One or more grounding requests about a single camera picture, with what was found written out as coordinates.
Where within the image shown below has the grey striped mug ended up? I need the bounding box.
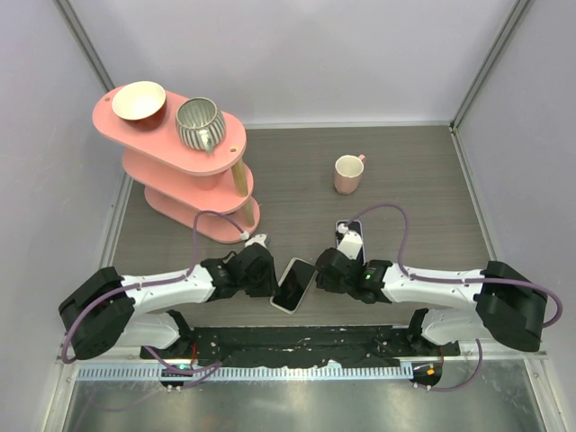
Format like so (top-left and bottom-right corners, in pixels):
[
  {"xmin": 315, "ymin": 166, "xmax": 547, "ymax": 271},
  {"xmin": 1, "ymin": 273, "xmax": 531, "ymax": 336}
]
[{"xmin": 175, "ymin": 97, "xmax": 227, "ymax": 153}]

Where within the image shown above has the white-edged black phone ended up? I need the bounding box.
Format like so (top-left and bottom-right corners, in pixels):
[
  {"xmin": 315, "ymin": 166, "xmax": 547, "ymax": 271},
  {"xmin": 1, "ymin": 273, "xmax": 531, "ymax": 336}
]
[{"xmin": 269, "ymin": 257, "xmax": 316, "ymax": 314}]

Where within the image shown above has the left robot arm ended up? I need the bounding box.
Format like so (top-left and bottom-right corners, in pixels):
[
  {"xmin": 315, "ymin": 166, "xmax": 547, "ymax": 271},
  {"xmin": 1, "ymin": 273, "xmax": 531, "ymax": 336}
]
[{"xmin": 58, "ymin": 243, "xmax": 279, "ymax": 364}]

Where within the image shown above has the lilac phone case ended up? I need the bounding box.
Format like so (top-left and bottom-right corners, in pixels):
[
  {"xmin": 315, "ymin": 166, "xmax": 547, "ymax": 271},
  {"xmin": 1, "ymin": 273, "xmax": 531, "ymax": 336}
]
[{"xmin": 335, "ymin": 219, "xmax": 366, "ymax": 262}]

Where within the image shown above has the cream bowl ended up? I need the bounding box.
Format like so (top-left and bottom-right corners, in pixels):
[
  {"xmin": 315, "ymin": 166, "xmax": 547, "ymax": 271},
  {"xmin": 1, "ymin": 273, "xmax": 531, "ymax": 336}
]
[{"xmin": 112, "ymin": 81, "xmax": 167, "ymax": 131}]

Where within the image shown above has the white slotted cable duct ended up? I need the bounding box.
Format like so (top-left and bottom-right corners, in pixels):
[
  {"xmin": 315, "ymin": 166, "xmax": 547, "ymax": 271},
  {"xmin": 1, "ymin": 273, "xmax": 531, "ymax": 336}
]
[{"xmin": 76, "ymin": 360, "xmax": 413, "ymax": 383}]

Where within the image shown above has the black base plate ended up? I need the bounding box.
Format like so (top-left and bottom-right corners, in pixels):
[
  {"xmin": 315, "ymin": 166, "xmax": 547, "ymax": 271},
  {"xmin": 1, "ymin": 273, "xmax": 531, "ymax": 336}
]
[{"xmin": 158, "ymin": 326, "xmax": 461, "ymax": 369}]

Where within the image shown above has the pink ceramic mug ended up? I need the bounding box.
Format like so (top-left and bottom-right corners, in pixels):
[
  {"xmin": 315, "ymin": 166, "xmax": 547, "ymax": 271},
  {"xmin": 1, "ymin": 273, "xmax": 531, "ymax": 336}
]
[{"xmin": 333, "ymin": 155, "xmax": 365, "ymax": 195}]

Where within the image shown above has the pink tiered wooden shelf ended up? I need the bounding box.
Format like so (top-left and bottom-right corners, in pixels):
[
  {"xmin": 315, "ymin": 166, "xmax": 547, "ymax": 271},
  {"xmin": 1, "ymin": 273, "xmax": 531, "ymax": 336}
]
[{"xmin": 93, "ymin": 88, "xmax": 260, "ymax": 244}]

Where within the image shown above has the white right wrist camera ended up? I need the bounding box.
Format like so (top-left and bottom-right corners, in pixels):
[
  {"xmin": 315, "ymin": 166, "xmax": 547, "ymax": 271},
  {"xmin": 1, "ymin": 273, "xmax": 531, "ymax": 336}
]
[{"xmin": 337, "ymin": 223, "xmax": 364, "ymax": 260}]

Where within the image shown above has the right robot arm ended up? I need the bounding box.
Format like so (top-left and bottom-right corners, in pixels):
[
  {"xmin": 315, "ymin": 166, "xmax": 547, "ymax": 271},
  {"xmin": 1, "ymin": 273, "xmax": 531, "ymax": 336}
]
[{"xmin": 315, "ymin": 247, "xmax": 548, "ymax": 356}]

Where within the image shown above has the dark blue phone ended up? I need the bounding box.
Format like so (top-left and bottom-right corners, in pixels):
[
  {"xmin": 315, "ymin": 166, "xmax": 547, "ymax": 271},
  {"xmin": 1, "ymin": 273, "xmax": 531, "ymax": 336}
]
[{"xmin": 337, "ymin": 220, "xmax": 365, "ymax": 261}]

